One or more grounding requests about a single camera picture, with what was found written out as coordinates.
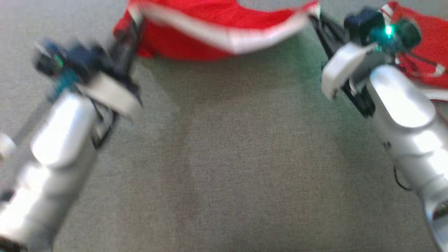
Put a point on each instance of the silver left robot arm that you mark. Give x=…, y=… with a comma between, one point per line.
x=52, y=164

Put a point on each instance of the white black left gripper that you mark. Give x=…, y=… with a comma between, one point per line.
x=108, y=94

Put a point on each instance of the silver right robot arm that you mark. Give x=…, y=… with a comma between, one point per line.
x=406, y=112

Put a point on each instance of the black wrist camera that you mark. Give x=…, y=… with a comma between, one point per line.
x=362, y=22
x=80, y=57

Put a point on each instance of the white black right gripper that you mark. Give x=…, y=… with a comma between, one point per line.
x=339, y=66

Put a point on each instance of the grey and yellow sofa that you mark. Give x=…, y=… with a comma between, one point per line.
x=227, y=157

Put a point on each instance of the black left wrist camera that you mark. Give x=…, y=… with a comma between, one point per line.
x=80, y=57

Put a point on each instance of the red basketball shorts white hem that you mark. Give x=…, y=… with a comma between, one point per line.
x=196, y=31

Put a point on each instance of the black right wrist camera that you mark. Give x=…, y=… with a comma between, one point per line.
x=362, y=22

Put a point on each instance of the red white basketball jersey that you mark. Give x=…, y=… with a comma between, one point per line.
x=427, y=45

